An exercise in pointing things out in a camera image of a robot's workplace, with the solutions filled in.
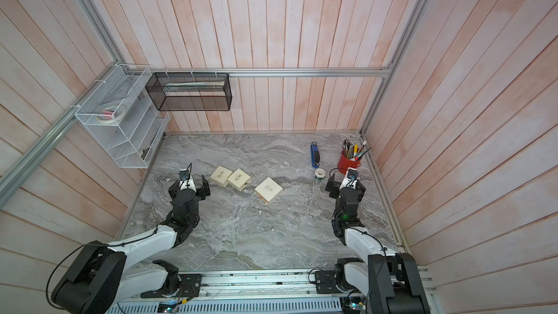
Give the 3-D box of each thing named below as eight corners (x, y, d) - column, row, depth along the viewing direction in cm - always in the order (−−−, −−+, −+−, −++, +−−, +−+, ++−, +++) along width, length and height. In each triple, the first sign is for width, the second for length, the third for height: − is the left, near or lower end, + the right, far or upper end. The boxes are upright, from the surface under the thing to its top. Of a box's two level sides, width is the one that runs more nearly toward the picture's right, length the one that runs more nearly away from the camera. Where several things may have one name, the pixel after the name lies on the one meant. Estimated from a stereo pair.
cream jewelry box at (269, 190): (254, 193, 99) (254, 188, 96) (268, 180, 103) (268, 176, 100) (269, 205, 95) (269, 202, 92) (283, 192, 99) (283, 188, 96)
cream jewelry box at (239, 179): (227, 182, 102) (226, 178, 99) (239, 171, 106) (238, 167, 103) (239, 192, 99) (238, 188, 96) (251, 180, 103) (250, 176, 100)
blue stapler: (312, 168, 108) (313, 162, 104) (309, 147, 116) (310, 141, 112) (319, 168, 108) (321, 162, 104) (316, 147, 116) (317, 141, 112)
